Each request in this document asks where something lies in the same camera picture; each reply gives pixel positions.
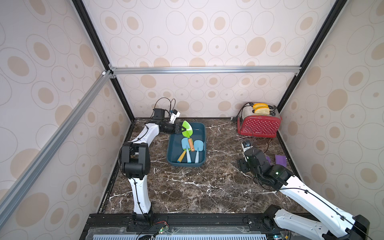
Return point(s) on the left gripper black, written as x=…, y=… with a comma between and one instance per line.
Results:
x=174, y=129

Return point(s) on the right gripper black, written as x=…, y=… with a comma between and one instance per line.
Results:
x=245, y=162

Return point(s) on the green shovel orange handle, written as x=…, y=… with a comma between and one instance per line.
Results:
x=187, y=132

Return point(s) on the light blue shovel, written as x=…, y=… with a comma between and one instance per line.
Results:
x=186, y=146
x=199, y=146

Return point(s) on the teal plastic storage box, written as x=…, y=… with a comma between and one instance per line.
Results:
x=175, y=147

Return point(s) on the green shovel yellow handle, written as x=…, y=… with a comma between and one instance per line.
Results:
x=181, y=157

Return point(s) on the purple shovel pink handle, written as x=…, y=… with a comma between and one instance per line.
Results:
x=269, y=160
x=281, y=160

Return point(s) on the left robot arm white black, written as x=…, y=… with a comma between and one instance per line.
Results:
x=135, y=162

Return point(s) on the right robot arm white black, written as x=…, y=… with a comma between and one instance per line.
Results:
x=331, y=223

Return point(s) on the red polka dot toaster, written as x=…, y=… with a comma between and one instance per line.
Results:
x=263, y=126

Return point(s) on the yellow toast slice front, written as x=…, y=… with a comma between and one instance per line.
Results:
x=261, y=111

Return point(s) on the yellow toast slice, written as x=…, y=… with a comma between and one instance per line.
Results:
x=260, y=105
x=261, y=111

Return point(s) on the yellow toast slice back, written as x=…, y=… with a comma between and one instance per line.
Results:
x=260, y=105

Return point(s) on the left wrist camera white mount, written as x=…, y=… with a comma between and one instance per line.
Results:
x=174, y=114

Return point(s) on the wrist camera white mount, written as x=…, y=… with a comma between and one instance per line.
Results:
x=174, y=114
x=246, y=145

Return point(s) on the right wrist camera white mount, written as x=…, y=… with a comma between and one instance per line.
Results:
x=246, y=145

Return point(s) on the horizontal aluminium frame bar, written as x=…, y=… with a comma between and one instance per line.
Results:
x=207, y=70

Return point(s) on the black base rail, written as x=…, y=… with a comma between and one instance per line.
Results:
x=125, y=224

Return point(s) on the left diagonal aluminium frame bar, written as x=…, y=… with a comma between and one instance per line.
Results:
x=33, y=171

